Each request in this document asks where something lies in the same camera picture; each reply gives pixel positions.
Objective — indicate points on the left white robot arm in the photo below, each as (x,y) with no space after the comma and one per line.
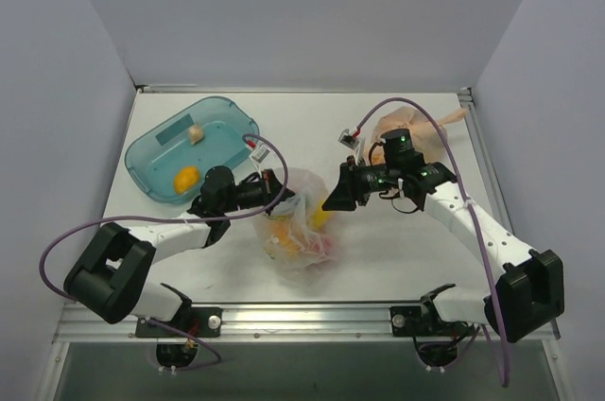
(111,276)

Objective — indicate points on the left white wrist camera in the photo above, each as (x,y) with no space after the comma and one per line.
(259,154)

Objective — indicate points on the teal plastic fruit tray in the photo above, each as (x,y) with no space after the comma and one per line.
(154,158)

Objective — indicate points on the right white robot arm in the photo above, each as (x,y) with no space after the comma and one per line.
(526,287)

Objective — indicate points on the clear printed plastic bag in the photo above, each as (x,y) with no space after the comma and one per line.
(319,250)

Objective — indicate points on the orange yellow fake mango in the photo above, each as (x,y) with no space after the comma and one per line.
(280,238)

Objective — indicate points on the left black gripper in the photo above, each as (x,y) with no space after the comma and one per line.
(273,185)

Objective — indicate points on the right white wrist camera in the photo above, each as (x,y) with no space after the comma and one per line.
(354,142)

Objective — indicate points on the front aluminium rail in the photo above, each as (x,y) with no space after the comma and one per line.
(272,322)

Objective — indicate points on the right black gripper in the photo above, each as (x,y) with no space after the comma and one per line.
(351,182)

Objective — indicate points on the yellow fake lemon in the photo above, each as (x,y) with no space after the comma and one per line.
(320,217)

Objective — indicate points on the small orange fake fruit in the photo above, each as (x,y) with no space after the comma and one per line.
(186,179)

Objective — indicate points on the small beige fake garlic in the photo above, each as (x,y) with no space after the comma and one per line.
(195,134)

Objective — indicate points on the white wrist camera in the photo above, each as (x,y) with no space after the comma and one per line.
(259,154)
(354,142)

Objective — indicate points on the orange tied plastic bag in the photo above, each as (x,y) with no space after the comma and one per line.
(423,135)

